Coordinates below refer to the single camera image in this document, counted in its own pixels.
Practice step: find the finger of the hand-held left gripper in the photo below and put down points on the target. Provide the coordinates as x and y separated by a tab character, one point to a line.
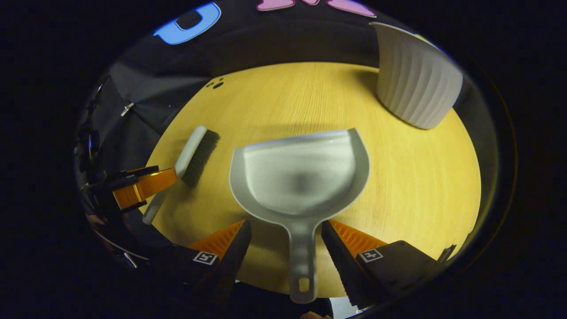
146	186

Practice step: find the white dustpan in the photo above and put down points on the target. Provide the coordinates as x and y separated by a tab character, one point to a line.
301	177

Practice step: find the black backdrop cloth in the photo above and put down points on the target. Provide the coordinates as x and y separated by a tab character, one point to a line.
266	40

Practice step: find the small white broom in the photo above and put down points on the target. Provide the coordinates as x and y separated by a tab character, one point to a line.
188	153

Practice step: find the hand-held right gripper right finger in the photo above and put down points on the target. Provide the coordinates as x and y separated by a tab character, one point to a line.
341	266

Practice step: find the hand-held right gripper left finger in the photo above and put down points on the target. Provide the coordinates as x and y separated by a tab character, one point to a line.
230	261

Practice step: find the black desk edge clamp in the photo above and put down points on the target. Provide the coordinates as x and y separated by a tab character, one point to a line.
446	253

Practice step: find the white ribbed garbage bin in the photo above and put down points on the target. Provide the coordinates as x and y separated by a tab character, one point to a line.
416	84

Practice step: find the silver cloth clip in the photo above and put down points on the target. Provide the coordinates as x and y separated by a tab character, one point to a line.
127	109

